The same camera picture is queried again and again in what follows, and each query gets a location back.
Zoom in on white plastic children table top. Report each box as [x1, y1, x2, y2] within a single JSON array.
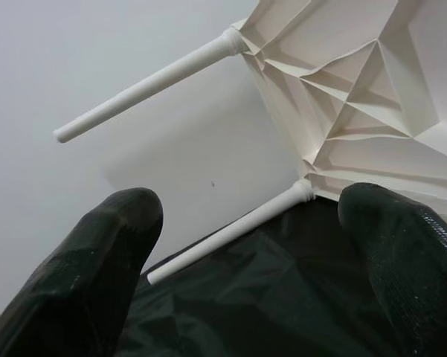
[[230, 0, 447, 224]]

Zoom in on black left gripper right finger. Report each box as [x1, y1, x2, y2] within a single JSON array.
[[336, 181, 447, 357]]

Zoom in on black cloth table cover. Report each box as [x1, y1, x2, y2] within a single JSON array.
[[115, 196, 447, 357]]

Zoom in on white tapered plastic table leg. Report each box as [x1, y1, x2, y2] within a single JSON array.
[[147, 177, 318, 286], [54, 26, 252, 144]]

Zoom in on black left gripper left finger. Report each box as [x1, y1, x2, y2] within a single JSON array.
[[0, 187, 164, 357]]

